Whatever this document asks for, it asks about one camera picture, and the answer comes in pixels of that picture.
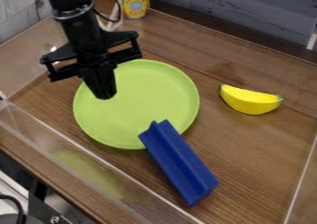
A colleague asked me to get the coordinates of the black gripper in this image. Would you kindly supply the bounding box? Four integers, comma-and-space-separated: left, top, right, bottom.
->
40, 6, 142, 100

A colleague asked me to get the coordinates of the blue T-shaped block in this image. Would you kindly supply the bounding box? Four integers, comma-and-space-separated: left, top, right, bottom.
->
139, 119, 218, 206

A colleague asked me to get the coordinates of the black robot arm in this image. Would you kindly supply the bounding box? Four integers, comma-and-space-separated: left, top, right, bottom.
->
40, 0, 142, 100

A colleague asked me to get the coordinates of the green round plate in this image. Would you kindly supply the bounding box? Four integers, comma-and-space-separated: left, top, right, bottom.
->
73, 59, 199, 150

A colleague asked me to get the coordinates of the yellow labelled tin can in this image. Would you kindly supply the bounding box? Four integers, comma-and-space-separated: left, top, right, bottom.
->
121, 0, 150, 19

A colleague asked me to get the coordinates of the yellow banana toy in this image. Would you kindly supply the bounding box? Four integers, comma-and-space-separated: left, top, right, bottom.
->
219, 84, 283, 115

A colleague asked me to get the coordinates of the clear acrylic triangle bracket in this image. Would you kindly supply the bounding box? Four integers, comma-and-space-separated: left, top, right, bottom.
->
96, 3, 123, 31

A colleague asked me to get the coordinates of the clear acrylic front wall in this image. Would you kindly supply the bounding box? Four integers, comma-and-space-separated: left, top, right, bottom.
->
0, 100, 203, 224

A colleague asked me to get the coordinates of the black cable lower left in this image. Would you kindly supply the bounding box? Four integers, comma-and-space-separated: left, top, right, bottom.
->
0, 193, 25, 224

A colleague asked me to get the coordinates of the black metal table frame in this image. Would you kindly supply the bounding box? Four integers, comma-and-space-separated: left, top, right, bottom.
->
26, 180, 72, 224

